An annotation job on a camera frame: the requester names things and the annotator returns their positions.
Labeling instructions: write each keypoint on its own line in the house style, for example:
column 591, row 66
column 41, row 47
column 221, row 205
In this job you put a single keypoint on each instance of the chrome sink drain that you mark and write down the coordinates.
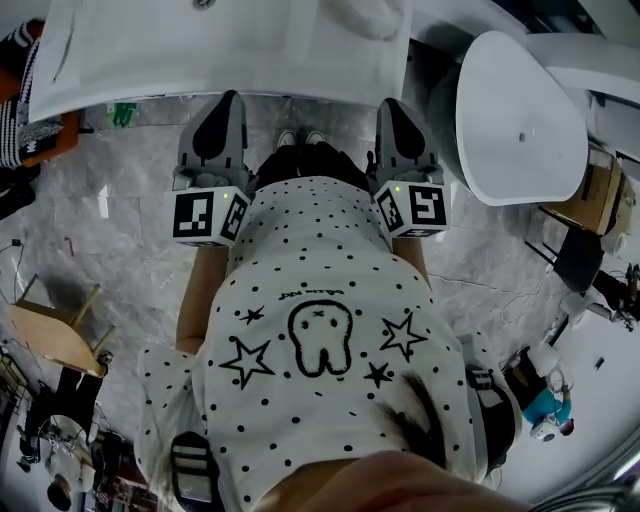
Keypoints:
column 201, row 2

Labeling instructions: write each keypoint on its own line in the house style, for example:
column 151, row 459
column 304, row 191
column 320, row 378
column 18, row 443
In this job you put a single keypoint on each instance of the orange sofa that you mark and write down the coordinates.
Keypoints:
column 50, row 145

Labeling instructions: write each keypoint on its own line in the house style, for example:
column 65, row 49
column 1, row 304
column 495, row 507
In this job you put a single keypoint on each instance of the person's left forearm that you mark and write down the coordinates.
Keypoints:
column 200, row 300

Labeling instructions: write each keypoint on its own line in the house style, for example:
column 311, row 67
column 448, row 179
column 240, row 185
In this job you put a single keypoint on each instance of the black chair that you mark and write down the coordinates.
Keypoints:
column 577, row 260

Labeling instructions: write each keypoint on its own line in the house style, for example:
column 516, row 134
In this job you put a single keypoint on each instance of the wooden stool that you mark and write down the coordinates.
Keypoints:
column 55, row 330

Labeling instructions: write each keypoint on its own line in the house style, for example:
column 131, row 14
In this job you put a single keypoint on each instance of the person's right shoe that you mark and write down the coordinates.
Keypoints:
column 314, row 136

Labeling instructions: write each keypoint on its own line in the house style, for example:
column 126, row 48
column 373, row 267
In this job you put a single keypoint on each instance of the person's shoe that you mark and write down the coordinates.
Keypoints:
column 286, row 138
column 314, row 136

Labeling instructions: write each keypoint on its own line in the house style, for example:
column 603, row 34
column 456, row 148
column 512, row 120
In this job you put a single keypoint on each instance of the person's black trousers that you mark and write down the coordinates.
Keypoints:
column 310, row 165

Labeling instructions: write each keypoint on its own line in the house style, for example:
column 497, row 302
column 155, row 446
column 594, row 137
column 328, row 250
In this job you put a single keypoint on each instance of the white sink vanity cabinet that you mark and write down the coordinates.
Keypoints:
column 225, row 45

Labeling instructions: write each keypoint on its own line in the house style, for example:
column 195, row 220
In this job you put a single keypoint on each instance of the person's right forearm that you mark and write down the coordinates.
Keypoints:
column 412, row 260

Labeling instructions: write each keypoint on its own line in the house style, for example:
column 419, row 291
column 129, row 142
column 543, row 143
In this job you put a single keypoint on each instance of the cardboard box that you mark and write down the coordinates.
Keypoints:
column 595, row 195

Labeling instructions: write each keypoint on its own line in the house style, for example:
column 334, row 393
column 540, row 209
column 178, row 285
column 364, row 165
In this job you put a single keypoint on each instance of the person's left shoe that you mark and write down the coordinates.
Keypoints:
column 286, row 138

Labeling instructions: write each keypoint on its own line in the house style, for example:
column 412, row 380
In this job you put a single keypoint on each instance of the person's head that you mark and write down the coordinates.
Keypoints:
column 390, row 485

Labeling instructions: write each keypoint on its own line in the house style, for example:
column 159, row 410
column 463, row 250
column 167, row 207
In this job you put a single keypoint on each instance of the black white striped blanket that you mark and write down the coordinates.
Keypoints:
column 15, row 135

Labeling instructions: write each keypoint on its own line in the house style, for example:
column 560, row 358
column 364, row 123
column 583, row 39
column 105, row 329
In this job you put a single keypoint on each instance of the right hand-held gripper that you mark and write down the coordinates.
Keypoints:
column 425, row 207

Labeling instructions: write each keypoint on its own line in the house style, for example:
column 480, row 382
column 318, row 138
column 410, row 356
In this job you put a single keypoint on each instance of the person's white dotted shirt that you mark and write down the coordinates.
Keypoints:
column 325, row 280

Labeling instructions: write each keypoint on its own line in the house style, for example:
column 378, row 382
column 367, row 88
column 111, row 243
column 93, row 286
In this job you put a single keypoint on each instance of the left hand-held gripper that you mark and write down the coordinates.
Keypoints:
column 200, row 215

